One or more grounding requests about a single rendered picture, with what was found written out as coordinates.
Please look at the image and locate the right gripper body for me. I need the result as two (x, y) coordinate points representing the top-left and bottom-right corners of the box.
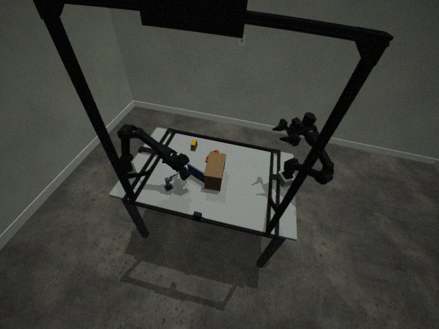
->
(281, 119), (302, 147)

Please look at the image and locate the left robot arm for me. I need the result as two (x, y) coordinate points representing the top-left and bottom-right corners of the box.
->
(117, 124), (189, 173)

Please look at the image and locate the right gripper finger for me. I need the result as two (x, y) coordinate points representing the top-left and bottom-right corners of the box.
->
(279, 134), (295, 145)
(272, 121), (284, 132)

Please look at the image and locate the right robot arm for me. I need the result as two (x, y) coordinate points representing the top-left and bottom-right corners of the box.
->
(282, 112), (334, 184)

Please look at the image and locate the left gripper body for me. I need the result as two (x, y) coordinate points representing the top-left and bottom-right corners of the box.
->
(172, 165), (191, 180)

